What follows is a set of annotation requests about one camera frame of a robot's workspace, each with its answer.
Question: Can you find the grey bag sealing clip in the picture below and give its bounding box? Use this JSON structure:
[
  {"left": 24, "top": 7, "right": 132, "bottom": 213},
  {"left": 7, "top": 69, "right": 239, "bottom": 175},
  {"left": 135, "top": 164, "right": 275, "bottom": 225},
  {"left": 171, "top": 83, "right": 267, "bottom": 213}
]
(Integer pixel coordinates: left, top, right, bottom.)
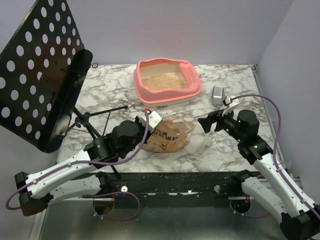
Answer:
[{"left": 197, "top": 130, "right": 212, "bottom": 155}]

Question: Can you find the silver metal litter scoop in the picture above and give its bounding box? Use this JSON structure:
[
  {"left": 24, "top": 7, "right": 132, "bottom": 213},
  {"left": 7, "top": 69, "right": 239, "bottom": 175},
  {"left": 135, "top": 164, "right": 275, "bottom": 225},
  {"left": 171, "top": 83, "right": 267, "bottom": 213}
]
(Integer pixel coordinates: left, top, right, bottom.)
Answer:
[{"left": 211, "top": 86, "right": 226, "bottom": 109}]

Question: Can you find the beige cat litter bag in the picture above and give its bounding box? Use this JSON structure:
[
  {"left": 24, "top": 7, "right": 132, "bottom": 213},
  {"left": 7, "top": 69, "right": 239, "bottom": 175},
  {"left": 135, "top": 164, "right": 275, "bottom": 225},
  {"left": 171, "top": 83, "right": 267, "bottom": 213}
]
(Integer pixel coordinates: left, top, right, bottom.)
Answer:
[{"left": 142, "top": 118, "right": 196, "bottom": 153}]

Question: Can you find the pink cat litter box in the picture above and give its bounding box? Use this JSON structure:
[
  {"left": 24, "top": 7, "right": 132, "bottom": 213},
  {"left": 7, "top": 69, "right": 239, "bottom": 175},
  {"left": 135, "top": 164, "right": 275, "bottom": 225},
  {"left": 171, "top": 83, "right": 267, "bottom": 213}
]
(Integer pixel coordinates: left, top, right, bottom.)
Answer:
[{"left": 133, "top": 57, "right": 202, "bottom": 107}]

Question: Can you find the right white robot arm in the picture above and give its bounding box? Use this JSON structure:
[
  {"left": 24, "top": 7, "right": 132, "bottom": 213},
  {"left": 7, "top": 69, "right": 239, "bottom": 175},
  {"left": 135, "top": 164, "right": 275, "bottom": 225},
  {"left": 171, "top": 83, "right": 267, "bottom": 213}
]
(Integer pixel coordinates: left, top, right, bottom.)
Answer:
[{"left": 197, "top": 110, "right": 320, "bottom": 240}]

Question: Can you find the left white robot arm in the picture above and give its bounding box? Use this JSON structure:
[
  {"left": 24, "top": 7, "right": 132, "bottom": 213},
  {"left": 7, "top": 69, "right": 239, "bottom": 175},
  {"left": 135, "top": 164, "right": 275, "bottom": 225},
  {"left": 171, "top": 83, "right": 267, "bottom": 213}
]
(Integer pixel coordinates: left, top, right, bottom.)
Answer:
[{"left": 14, "top": 112, "right": 159, "bottom": 217}]

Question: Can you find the clean litter in box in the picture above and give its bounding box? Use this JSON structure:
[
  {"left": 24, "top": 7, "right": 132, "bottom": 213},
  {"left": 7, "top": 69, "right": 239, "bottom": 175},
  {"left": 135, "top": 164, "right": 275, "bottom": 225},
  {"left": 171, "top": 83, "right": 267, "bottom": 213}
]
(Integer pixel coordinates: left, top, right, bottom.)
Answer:
[{"left": 141, "top": 74, "right": 188, "bottom": 90}]

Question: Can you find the black perforated music stand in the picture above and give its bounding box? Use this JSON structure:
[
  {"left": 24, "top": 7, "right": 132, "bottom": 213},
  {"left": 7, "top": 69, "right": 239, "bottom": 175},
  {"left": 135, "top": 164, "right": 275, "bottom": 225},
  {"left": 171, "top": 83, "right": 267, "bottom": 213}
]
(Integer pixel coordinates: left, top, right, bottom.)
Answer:
[{"left": 0, "top": 0, "right": 129, "bottom": 179}]

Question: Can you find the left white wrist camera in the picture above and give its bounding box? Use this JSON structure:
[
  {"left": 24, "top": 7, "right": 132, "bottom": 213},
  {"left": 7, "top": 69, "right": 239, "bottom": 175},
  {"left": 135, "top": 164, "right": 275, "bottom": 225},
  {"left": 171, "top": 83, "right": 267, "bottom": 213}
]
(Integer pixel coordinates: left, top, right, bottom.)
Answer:
[{"left": 139, "top": 108, "right": 163, "bottom": 133}]

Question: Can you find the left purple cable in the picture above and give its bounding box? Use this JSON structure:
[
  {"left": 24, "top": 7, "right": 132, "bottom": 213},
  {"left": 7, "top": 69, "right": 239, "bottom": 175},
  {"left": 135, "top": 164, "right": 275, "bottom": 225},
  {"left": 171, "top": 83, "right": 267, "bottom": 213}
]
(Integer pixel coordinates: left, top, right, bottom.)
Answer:
[{"left": 5, "top": 109, "right": 151, "bottom": 221}]

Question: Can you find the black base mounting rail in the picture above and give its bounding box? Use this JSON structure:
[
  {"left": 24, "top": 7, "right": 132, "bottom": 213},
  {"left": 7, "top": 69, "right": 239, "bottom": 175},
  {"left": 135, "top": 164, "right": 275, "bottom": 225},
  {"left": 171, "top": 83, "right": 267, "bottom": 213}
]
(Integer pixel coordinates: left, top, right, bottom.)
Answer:
[{"left": 82, "top": 171, "right": 278, "bottom": 208}]

